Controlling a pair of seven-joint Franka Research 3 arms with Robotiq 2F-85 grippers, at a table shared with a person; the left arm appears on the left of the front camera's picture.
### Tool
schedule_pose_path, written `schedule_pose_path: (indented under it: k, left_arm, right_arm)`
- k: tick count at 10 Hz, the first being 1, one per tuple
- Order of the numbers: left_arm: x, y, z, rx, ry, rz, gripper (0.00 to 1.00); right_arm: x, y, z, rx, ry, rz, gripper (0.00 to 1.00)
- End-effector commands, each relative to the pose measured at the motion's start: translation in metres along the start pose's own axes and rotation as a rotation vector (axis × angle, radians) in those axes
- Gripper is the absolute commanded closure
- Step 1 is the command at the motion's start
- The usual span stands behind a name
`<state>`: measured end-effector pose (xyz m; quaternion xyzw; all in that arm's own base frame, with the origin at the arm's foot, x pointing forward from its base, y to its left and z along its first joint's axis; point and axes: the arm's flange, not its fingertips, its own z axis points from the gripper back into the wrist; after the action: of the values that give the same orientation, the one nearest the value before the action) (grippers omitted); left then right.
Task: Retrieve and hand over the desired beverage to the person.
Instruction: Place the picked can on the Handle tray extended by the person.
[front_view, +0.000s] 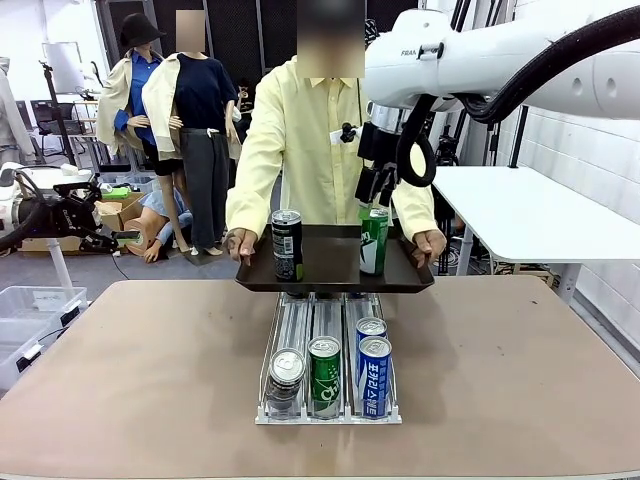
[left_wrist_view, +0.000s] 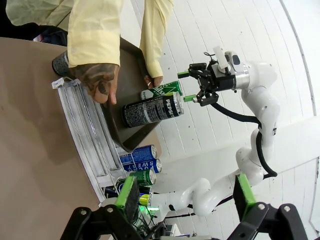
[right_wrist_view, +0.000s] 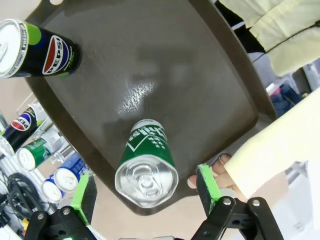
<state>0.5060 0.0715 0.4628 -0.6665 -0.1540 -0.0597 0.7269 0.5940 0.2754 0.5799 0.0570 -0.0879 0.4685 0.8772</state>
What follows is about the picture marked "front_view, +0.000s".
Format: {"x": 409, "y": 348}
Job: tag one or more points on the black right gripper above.
{"x": 371, "y": 142}

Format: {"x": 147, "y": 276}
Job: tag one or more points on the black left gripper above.
{"x": 70, "y": 217}

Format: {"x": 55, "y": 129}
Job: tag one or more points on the green soda can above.
{"x": 325, "y": 380}
{"x": 374, "y": 245}

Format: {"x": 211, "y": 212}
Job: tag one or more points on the dark brown serving tray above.
{"x": 330, "y": 260}

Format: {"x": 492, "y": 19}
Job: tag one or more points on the black Pepsi can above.
{"x": 285, "y": 380}
{"x": 287, "y": 250}

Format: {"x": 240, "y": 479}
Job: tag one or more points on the person's right forearm yellow sleeve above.
{"x": 245, "y": 210}

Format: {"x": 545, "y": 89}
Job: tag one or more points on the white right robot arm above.
{"x": 500, "y": 55}

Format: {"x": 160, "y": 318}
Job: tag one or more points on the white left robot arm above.
{"x": 9, "y": 215}

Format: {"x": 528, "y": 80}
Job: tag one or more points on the person's left forearm yellow sleeve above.
{"x": 417, "y": 210}

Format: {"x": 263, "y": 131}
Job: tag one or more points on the person's torso yellow shirt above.
{"x": 310, "y": 165}

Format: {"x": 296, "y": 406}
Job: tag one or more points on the seated person dark clothes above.
{"x": 244, "y": 95}

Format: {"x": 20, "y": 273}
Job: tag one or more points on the person's left hand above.
{"x": 431, "y": 244}

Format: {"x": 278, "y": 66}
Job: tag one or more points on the person's right hand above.
{"x": 240, "y": 242}

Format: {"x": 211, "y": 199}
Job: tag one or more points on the brown cardboard box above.
{"x": 112, "y": 215}

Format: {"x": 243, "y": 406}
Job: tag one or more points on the clear plastic crate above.
{"x": 142, "y": 181}

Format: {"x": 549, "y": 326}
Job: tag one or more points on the lying mannequin light blue clothes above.
{"x": 160, "y": 205}

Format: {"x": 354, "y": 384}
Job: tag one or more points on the black clip microphone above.
{"x": 348, "y": 132}

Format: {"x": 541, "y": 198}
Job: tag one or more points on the clear plastic storage bin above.
{"x": 40, "y": 300}
{"x": 15, "y": 350}

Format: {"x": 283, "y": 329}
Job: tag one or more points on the blue Pocari Sweat can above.
{"x": 371, "y": 326}
{"x": 374, "y": 380}

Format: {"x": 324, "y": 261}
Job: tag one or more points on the mannequin blue shirt beige coat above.
{"x": 132, "y": 80}

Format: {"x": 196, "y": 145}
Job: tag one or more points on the grey hooded coat mannequin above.
{"x": 10, "y": 115}

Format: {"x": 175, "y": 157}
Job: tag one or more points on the black light stand pole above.
{"x": 517, "y": 145}

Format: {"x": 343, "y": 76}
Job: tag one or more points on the white table rounded corners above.
{"x": 525, "y": 210}

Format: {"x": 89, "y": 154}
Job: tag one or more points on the mannequin navy shirt grey trousers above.
{"x": 202, "y": 95}

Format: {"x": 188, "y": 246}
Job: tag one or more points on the white three-lane can rack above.
{"x": 292, "y": 320}

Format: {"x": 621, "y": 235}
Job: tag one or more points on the patterned black white bucket hat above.
{"x": 371, "y": 32}

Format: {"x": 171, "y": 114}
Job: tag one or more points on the white board panel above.
{"x": 62, "y": 67}

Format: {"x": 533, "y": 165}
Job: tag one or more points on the black camera tripod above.
{"x": 445, "y": 150}

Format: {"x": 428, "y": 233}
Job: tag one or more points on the dark mannequin base plate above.
{"x": 235, "y": 237}

